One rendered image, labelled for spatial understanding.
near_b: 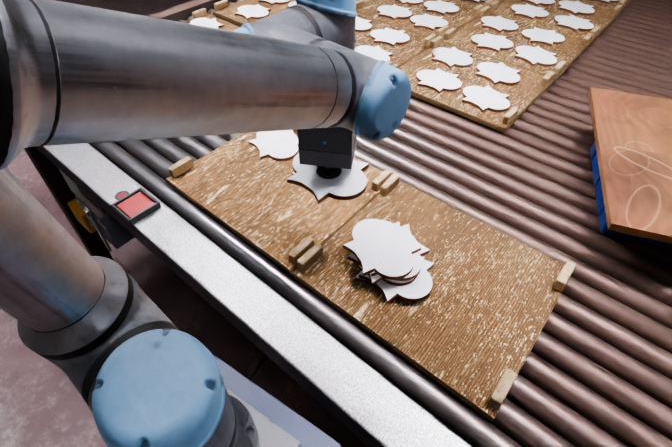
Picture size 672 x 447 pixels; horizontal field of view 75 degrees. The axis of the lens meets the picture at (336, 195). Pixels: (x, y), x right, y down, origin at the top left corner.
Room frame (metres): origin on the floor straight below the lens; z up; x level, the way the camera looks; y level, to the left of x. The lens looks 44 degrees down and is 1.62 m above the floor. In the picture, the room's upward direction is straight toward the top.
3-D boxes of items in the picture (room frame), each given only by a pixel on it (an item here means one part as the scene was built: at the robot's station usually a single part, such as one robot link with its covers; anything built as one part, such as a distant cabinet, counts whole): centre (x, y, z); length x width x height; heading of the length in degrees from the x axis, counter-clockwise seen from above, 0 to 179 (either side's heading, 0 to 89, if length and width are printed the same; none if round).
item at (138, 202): (0.69, 0.45, 0.92); 0.06 x 0.06 x 0.01; 50
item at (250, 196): (0.77, 0.13, 0.93); 0.41 x 0.35 x 0.02; 50
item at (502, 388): (0.27, -0.25, 0.95); 0.06 x 0.02 x 0.03; 140
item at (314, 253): (0.52, 0.05, 0.95); 0.06 x 0.02 x 0.03; 140
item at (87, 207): (0.81, 0.60, 0.77); 0.14 x 0.11 x 0.18; 50
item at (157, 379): (0.18, 0.18, 1.13); 0.13 x 0.12 x 0.14; 48
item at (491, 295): (0.50, -0.19, 0.93); 0.41 x 0.35 x 0.02; 50
